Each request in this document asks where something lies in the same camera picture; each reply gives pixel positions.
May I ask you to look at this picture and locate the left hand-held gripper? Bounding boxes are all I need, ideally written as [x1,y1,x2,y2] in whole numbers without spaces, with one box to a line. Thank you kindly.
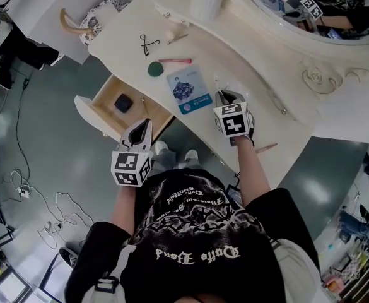
[110,118,155,189]

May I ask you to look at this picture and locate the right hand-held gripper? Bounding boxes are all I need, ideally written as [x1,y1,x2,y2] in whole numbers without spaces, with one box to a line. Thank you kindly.
[213,90,256,148]

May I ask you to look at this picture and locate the small black box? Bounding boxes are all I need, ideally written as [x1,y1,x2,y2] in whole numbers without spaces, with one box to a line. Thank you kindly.
[113,93,133,114]

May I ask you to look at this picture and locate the blue face mask packet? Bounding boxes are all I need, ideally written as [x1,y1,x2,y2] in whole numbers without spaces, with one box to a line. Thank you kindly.
[166,68,214,116]

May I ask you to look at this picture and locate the wooden drawer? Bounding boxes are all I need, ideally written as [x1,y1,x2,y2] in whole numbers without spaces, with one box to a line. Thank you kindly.
[73,74,176,146]

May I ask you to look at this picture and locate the pink pencil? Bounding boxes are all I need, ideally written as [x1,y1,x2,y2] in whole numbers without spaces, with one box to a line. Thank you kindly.
[254,142,279,155]

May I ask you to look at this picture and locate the green powder puff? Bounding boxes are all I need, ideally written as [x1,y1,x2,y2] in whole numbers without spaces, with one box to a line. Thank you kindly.
[147,61,165,78]

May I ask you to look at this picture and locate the black eyelash curler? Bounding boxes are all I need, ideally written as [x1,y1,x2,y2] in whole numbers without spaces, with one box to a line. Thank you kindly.
[139,33,161,57]

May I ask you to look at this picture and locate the person's left forearm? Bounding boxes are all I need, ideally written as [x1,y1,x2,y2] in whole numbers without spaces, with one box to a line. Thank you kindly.
[110,184,141,237]

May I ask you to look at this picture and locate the person's right forearm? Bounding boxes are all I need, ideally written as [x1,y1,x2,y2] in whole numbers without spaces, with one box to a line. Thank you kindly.
[233,135,272,207]

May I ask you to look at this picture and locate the cream ornate vanity table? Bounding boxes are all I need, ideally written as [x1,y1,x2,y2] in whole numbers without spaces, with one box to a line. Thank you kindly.
[88,0,369,191]

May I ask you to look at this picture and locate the oval vanity mirror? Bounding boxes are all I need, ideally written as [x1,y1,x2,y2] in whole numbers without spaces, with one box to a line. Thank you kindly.
[237,0,369,45]

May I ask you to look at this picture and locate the person's grey trousers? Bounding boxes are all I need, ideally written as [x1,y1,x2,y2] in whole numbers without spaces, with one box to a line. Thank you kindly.
[150,146,201,170]

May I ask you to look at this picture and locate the person's black printed t-shirt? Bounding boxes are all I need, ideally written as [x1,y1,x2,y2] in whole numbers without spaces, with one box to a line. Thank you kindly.
[64,167,323,303]

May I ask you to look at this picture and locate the wooden chair patterned cushion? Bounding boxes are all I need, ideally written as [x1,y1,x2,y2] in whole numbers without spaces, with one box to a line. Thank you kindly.
[59,0,132,47]

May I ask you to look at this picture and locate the white bookshelf partition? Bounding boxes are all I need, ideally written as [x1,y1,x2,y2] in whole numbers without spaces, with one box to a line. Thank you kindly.
[27,0,110,64]

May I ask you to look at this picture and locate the white counter cabinet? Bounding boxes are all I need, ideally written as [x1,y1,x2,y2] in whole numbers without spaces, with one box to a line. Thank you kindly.
[5,0,66,39]

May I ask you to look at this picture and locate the white floor cable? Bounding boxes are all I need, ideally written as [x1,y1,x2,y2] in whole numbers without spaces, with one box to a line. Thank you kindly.
[10,169,95,251]

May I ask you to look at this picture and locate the black floor cable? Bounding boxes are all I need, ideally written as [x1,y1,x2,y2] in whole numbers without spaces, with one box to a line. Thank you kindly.
[13,77,32,182]

